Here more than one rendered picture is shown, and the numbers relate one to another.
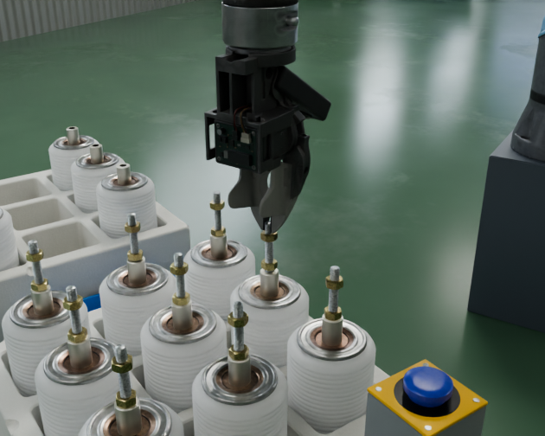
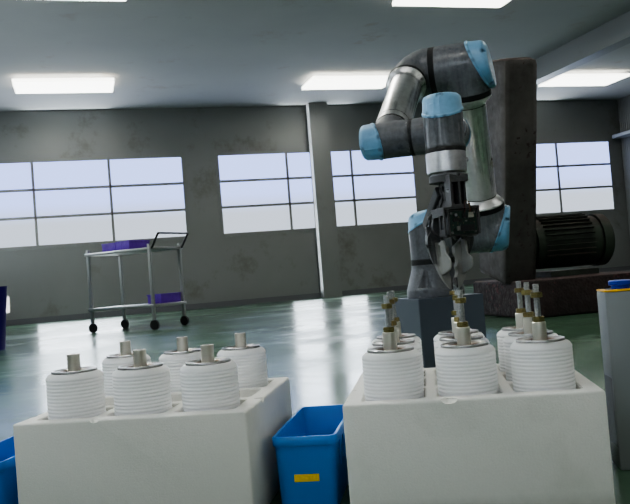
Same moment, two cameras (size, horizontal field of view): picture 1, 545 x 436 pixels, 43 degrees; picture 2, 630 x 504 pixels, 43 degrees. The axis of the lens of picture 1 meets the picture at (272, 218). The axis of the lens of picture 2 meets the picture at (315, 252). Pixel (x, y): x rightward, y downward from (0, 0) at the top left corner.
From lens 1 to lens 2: 134 cm
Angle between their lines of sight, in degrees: 53
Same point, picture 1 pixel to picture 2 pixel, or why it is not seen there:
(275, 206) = (468, 264)
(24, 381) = (409, 395)
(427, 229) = not seen: hidden behind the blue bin
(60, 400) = (487, 353)
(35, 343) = (415, 358)
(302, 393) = not seen: hidden behind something
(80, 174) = (187, 357)
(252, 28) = (461, 159)
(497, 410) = not seen: hidden behind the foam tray
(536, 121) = (432, 275)
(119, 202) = (258, 356)
